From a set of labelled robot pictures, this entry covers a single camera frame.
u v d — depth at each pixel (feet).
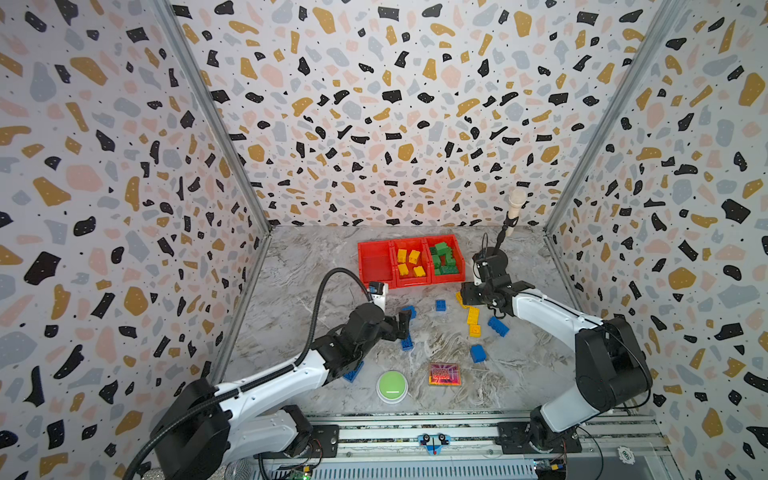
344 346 1.99
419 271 3.46
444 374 2.74
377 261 3.49
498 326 3.06
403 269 3.50
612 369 1.49
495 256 3.63
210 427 1.28
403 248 3.70
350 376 2.74
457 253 3.49
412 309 3.21
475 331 3.03
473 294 2.74
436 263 3.56
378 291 2.27
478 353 2.93
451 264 3.49
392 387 2.63
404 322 2.35
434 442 2.39
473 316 3.13
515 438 2.44
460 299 2.88
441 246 3.61
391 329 2.06
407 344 2.95
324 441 2.41
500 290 2.33
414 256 3.60
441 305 3.20
